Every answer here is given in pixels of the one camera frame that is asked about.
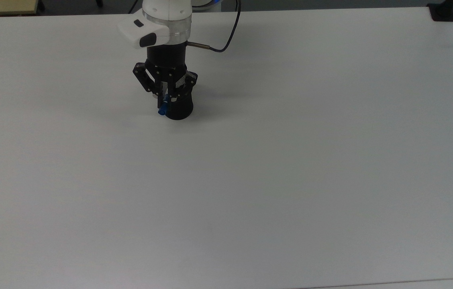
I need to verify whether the black table clamp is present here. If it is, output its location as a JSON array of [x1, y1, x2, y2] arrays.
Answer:
[[427, 0, 453, 22]]

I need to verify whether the black mesh pen holder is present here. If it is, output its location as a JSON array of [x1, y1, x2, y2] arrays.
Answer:
[[161, 71, 194, 121]]

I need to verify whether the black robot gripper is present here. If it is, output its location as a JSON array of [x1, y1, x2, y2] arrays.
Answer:
[[133, 43, 199, 108]]

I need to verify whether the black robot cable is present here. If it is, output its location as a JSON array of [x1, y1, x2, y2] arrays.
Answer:
[[187, 0, 242, 53]]

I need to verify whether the yellow wooden table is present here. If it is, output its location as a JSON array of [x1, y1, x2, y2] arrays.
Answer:
[[0, 0, 39, 17]]

